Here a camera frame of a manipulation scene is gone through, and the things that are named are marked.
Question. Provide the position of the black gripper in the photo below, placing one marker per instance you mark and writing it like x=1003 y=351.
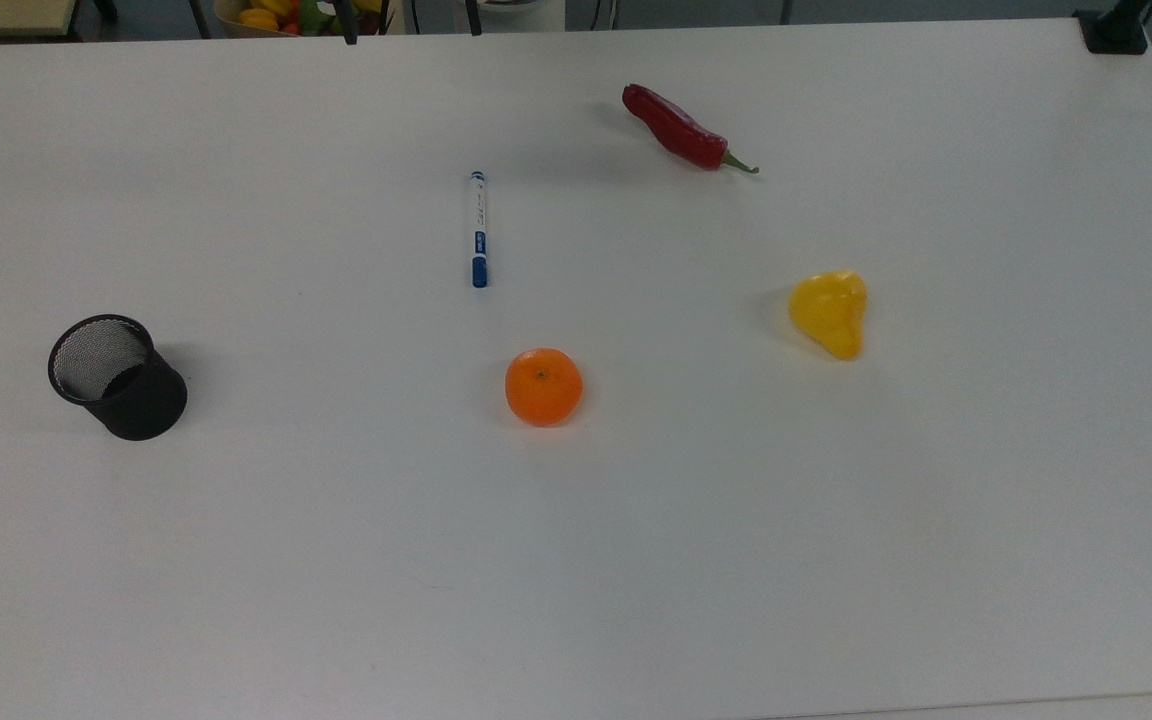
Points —
x=342 y=10

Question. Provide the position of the white marker with blue cap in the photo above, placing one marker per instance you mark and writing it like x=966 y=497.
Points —
x=478 y=230

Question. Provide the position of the box of toy fruit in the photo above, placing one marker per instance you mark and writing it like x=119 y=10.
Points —
x=266 y=18

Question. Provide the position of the red chili pepper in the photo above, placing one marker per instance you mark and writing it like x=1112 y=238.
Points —
x=676 y=130

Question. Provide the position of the orange mandarin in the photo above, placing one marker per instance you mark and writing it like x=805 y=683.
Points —
x=544 y=388

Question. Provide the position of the black mesh pen cup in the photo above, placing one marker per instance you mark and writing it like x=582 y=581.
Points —
x=146 y=400

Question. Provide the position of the yellow bell pepper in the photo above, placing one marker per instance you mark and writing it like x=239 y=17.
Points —
x=831 y=315

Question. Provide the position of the black clamp mount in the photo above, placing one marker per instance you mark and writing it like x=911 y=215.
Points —
x=1116 y=35

